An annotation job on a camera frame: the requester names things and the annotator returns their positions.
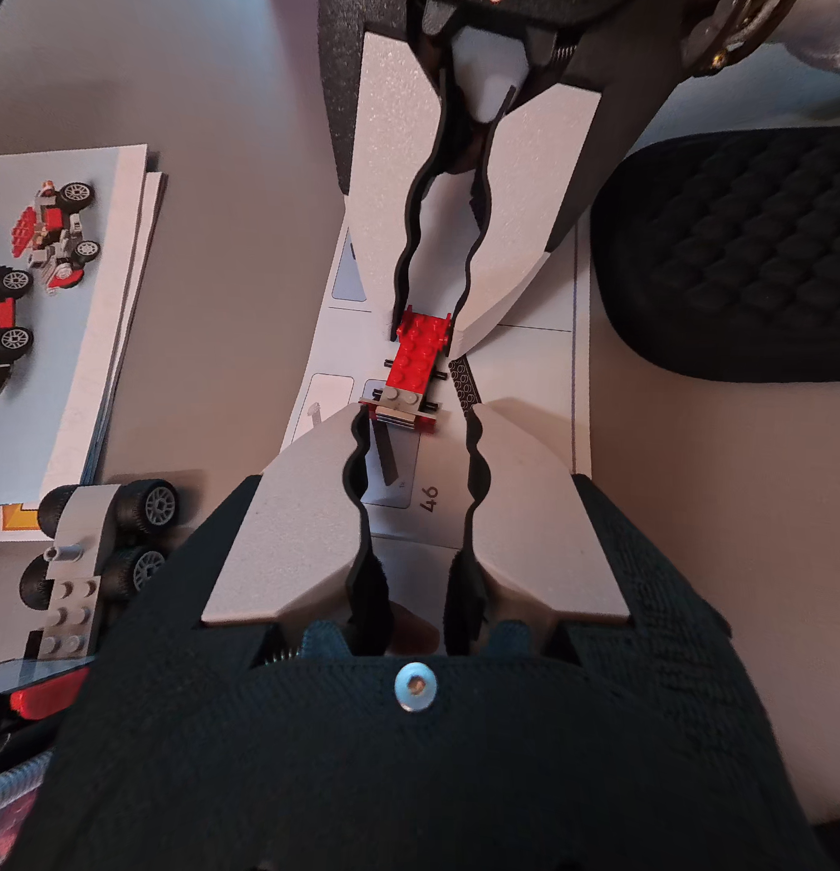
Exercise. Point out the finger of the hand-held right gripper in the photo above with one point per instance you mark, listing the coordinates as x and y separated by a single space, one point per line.
386 136
535 190

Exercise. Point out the open lego instruction booklet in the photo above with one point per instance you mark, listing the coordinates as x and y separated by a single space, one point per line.
529 381

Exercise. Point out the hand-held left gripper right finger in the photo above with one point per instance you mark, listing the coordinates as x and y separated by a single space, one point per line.
542 544

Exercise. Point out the grey red lego assembly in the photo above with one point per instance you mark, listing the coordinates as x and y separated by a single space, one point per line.
413 367

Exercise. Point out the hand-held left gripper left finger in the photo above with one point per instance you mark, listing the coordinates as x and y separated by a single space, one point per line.
283 544

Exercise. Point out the yellow mark instruction booklet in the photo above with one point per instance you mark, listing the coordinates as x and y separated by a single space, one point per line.
18 520

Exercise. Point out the black red lego truck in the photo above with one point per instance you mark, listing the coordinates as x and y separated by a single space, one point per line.
86 524

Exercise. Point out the black quilted wrist pad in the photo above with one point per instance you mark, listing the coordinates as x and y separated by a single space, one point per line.
733 252

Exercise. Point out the person's right forearm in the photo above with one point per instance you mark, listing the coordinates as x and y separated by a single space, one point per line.
821 34

